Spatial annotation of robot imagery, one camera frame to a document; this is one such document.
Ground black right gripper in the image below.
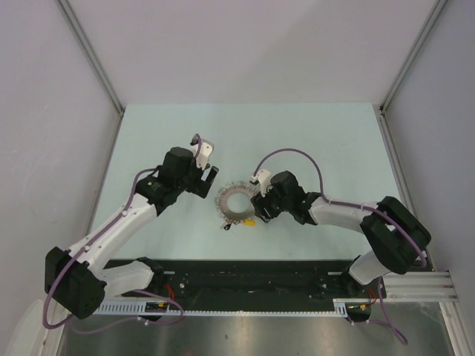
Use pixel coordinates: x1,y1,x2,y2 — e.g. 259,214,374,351
251,182,292,224

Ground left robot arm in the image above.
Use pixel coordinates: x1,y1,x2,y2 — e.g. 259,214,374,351
43,141,219,320

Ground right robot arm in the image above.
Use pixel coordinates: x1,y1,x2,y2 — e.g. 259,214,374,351
250,170,431,297

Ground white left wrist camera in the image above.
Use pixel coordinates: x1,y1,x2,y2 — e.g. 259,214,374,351
190,133,214,171

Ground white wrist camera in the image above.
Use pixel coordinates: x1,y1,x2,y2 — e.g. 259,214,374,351
190,133,214,171
249,168,273,197

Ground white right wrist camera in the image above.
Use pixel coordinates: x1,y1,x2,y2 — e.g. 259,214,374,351
249,168,273,197

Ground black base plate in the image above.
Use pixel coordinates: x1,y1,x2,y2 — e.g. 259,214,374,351
103,257,389,302

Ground white slotted cable duct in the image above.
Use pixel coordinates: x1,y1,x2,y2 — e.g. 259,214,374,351
94,299,370,318

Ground aluminium rail profile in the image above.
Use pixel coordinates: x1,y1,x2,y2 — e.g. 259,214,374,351
383,271,458,303

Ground left aluminium frame post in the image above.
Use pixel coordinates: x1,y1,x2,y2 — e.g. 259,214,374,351
54,0,125,118

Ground aluminium frame post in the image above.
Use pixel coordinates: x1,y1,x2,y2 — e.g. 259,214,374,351
379,0,451,114
54,0,125,118

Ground right aluminium frame post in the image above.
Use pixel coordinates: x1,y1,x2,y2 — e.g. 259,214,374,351
379,0,451,114

